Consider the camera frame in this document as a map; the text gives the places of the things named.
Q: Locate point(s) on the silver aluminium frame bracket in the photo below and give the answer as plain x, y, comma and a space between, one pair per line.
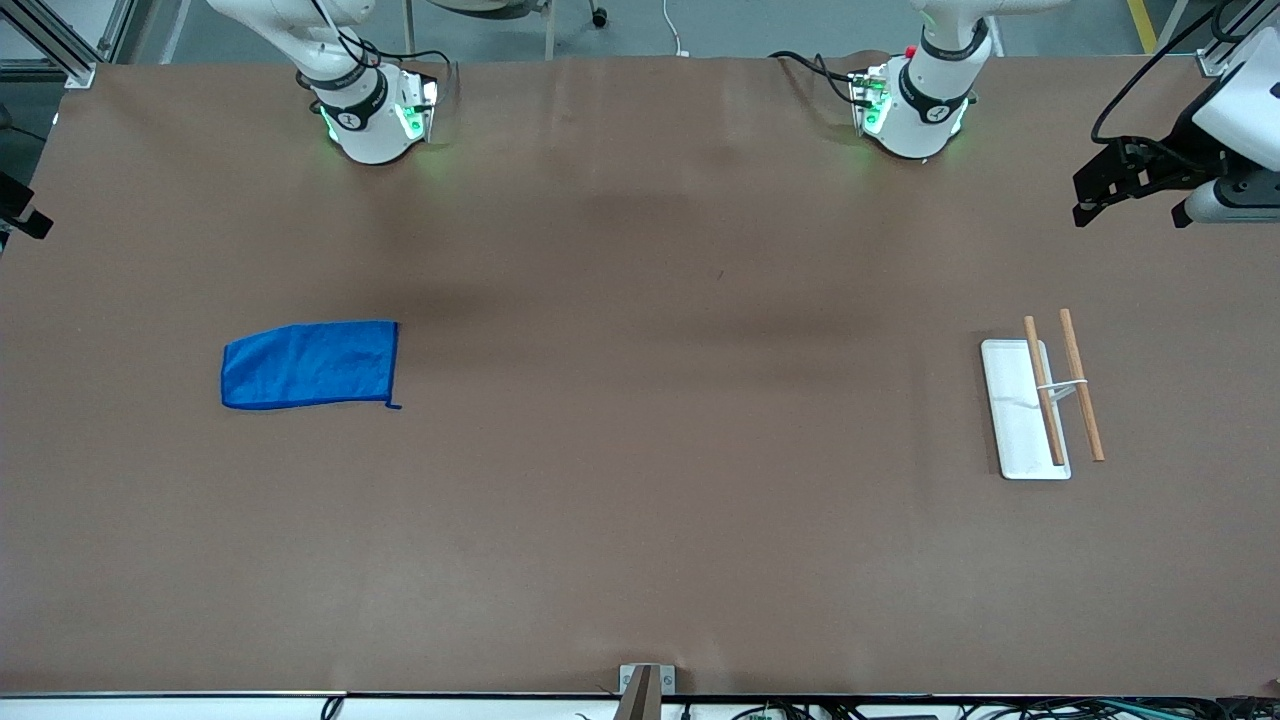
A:
62, 45

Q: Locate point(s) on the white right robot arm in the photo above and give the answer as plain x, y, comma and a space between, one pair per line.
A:
365, 135

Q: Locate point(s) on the aluminium frame post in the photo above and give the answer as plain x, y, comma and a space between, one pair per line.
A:
1222, 55

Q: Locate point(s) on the brown camera pole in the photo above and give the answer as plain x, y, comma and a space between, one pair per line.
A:
640, 700

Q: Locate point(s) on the brown table cover sheet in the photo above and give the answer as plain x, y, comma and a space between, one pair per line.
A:
640, 450

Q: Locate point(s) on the white towel rack wooden rods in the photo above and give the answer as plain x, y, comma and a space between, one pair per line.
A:
1012, 425

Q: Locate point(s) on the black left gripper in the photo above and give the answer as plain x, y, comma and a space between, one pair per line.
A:
1168, 164

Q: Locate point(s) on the blue microfibre towel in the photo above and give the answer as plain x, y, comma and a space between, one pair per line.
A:
310, 365

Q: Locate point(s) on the grey metal bracket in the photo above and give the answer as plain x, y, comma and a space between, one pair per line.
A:
630, 678

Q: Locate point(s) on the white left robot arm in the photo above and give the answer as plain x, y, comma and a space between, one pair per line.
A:
925, 115

